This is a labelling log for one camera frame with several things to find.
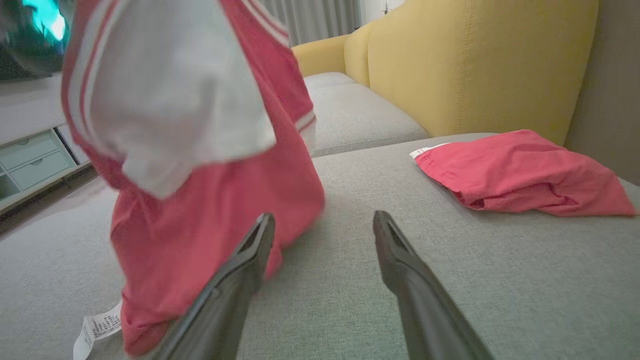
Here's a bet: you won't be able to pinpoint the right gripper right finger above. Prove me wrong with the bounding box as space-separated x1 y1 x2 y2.
372 210 495 360

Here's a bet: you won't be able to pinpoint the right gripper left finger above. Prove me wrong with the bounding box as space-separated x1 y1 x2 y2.
150 212 276 360

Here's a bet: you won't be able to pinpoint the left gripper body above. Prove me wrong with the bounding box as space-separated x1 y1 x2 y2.
0 0 76 82

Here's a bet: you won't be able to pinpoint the red jersey with white sleeves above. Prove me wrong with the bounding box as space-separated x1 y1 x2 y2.
61 0 326 360

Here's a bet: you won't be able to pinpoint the large grey sofa seat cushion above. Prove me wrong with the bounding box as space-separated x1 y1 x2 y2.
0 132 640 360

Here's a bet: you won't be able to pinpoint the white drawer cabinet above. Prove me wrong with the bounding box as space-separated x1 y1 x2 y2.
0 75 97 216

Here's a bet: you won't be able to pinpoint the red shorts with white stripes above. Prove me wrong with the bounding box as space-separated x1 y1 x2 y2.
410 129 639 218

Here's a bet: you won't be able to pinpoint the small grey sofa seat cushion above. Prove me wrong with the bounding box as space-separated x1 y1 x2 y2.
302 71 431 158

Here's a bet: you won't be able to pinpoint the yellow sofa backrest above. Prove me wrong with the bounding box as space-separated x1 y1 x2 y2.
292 0 599 146

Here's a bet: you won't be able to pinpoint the grey curtain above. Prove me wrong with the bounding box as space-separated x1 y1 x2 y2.
260 0 362 47

